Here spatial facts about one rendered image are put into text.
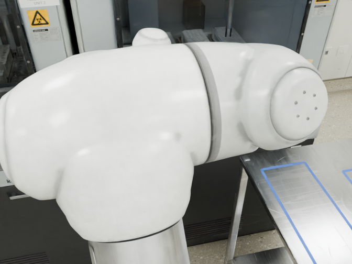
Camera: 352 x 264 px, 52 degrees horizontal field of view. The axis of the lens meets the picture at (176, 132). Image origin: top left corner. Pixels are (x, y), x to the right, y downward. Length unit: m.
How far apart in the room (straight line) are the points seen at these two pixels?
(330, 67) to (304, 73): 2.71
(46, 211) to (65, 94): 1.15
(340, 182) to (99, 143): 0.91
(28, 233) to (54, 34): 0.79
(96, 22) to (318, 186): 0.78
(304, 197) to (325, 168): 0.14
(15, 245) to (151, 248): 1.28
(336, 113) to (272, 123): 2.58
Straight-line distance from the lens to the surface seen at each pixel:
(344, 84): 3.24
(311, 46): 1.37
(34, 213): 1.46
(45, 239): 1.59
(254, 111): 0.33
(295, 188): 1.08
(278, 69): 0.34
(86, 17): 1.10
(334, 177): 1.15
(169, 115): 0.32
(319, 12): 1.32
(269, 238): 1.98
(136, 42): 0.90
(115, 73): 0.33
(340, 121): 2.84
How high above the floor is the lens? 1.59
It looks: 39 degrees down
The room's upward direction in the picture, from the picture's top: straight up
